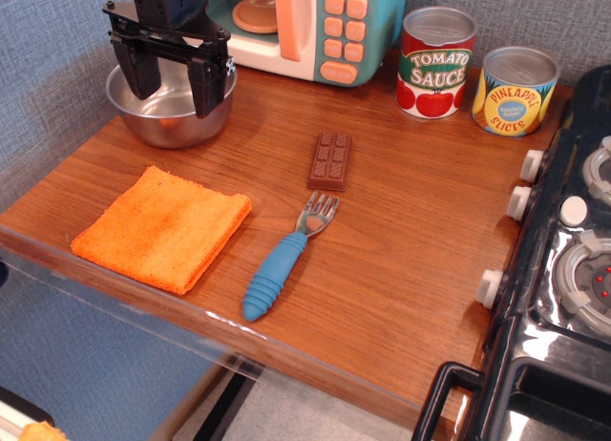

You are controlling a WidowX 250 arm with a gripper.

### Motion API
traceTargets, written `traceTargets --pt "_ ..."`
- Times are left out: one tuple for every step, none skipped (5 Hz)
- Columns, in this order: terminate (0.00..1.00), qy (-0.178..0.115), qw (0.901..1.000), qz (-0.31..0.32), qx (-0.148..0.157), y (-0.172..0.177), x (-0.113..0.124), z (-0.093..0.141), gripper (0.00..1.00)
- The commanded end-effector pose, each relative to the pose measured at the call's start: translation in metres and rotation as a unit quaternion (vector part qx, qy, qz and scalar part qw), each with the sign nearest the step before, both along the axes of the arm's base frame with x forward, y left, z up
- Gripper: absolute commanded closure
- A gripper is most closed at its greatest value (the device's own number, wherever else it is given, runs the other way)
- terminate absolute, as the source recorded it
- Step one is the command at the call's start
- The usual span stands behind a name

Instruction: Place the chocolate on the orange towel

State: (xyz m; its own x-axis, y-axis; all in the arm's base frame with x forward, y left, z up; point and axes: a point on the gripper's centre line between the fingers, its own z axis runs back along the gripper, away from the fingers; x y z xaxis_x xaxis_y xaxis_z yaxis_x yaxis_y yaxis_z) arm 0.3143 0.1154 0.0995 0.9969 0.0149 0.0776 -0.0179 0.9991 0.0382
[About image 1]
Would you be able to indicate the brown toy chocolate bar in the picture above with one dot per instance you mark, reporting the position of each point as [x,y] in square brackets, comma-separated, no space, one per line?
[329,167]

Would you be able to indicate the pineapple slices can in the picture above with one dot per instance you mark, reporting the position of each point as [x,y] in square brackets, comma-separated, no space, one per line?
[514,90]

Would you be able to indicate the tomato sauce can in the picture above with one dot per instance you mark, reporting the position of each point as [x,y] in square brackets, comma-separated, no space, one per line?
[435,57]

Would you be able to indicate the teal toy microwave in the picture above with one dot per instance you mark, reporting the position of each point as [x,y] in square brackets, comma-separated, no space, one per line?
[336,42]

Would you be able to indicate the black toy stove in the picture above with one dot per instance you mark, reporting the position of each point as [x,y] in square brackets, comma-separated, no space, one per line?
[546,370]

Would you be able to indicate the blue handled metal fork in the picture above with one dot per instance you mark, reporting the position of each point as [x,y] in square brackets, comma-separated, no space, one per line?
[268,281]

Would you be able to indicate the orange object at corner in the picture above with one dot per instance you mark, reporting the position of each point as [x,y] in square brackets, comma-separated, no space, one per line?
[42,431]

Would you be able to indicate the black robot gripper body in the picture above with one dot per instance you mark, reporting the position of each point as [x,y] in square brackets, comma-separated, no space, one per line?
[178,30]

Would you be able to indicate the folded orange towel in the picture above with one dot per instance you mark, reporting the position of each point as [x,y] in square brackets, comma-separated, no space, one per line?
[164,231]

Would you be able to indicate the stainless steel bowl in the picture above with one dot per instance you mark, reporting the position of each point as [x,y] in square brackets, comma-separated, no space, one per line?
[167,118]

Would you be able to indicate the white stove knob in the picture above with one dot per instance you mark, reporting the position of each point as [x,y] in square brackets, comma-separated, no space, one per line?
[489,285]
[530,165]
[518,202]

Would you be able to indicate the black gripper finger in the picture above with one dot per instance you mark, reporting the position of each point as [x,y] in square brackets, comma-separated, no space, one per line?
[139,66]
[207,80]

